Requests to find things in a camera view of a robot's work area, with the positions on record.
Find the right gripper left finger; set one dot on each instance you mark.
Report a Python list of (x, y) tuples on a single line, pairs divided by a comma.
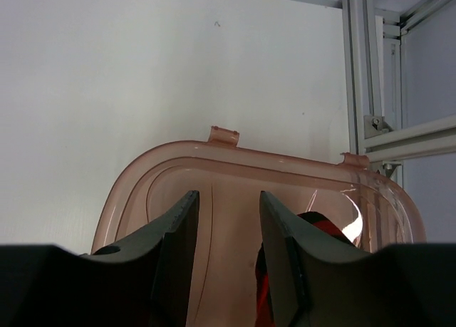
[(143, 279)]

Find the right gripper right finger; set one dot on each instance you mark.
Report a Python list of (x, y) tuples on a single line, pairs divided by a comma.
[(316, 280)]

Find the red black plaid shirt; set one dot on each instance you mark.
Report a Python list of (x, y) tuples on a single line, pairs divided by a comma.
[(264, 311)]

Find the pink translucent plastic basin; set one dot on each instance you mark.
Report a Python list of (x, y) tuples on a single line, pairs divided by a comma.
[(371, 210)]

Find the right aluminium frame posts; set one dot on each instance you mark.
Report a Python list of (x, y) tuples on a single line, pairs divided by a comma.
[(376, 61)]

